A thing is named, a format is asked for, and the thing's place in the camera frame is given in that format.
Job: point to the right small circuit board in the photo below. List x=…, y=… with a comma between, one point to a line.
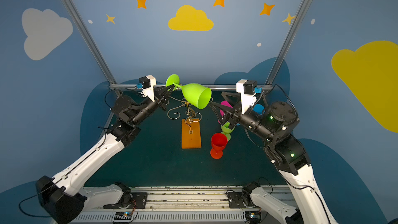
x=253, y=217

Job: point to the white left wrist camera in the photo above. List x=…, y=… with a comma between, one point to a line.
x=146, y=84

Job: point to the left small circuit board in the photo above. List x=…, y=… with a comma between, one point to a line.
x=122, y=217

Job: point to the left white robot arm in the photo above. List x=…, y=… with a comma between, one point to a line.
x=61, y=195

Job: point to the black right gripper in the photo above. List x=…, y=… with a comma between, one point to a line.
x=235, y=114

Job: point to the right aluminium corner post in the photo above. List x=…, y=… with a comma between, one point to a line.
x=294, y=27

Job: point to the pink wine glass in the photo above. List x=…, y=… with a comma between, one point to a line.
x=226, y=104

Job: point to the aluminium corner post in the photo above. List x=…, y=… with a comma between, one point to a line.
x=294, y=27
x=97, y=113

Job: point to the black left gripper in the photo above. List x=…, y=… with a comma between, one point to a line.
x=158, y=95

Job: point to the green wine glass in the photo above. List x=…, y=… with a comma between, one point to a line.
x=226, y=130
x=196, y=94

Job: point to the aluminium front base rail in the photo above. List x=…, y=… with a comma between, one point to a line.
x=181, y=204

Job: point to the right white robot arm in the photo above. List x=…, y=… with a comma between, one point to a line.
x=286, y=153

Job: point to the black mounting plate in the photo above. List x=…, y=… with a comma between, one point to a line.
x=238, y=200
x=138, y=200

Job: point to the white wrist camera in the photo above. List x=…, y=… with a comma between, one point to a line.
x=146, y=84
x=247, y=90

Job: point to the horizontal aluminium back rail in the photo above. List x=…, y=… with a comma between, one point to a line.
x=212, y=87

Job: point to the orange wooden rack base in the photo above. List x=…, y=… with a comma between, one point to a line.
x=191, y=134

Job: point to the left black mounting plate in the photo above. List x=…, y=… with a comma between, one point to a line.
x=138, y=200

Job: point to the red wine glass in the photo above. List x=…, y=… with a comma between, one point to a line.
x=218, y=144

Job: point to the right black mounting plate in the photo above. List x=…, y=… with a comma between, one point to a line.
x=238, y=200

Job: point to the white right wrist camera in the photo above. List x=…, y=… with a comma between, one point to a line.
x=247, y=90

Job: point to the small circuit board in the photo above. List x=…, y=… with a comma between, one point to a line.
x=122, y=217
x=253, y=217

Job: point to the gold wire glass rack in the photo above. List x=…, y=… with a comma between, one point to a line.
x=191, y=115

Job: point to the left aluminium corner post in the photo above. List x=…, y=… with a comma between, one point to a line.
x=97, y=113

